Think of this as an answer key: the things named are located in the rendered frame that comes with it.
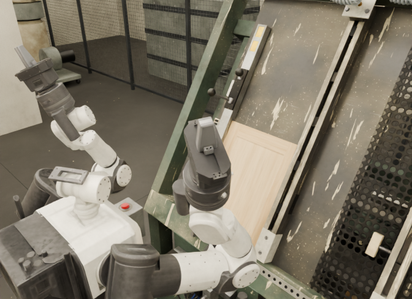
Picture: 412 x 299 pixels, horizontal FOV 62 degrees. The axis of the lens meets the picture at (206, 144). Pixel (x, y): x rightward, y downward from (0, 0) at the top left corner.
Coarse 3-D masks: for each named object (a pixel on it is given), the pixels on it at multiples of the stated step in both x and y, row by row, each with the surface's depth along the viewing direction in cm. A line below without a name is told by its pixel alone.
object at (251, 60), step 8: (256, 32) 160; (264, 32) 157; (256, 40) 159; (264, 40) 159; (248, 48) 160; (256, 48) 158; (248, 56) 160; (256, 56) 159; (248, 64) 159; (248, 72) 158; (248, 80) 161; (240, 96) 160; (224, 112) 162; (232, 112) 160; (224, 120) 161; (232, 120) 162; (224, 128) 160; (224, 136) 162
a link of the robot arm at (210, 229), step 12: (192, 216) 68; (204, 216) 66; (216, 216) 67; (228, 216) 77; (192, 228) 68; (204, 228) 67; (216, 228) 67; (228, 228) 73; (204, 240) 72; (216, 240) 71; (228, 240) 72
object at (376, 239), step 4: (376, 232) 118; (372, 236) 117; (376, 236) 116; (380, 236) 116; (372, 240) 117; (376, 240) 116; (380, 240) 115; (368, 244) 117; (372, 244) 116; (376, 244) 116; (380, 244) 117; (368, 248) 117; (372, 248) 116; (376, 248) 116; (368, 252) 117; (372, 252) 116; (376, 252) 117; (372, 256) 116
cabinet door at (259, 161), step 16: (240, 128) 158; (224, 144) 161; (240, 144) 157; (256, 144) 152; (272, 144) 147; (288, 144) 142; (240, 160) 155; (256, 160) 150; (272, 160) 146; (288, 160) 141; (240, 176) 154; (256, 176) 149; (272, 176) 144; (240, 192) 152; (256, 192) 148; (272, 192) 143; (240, 208) 151; (256, 208) 146; (240, 224) 149; (256, 224) 145; (256, 240) 143
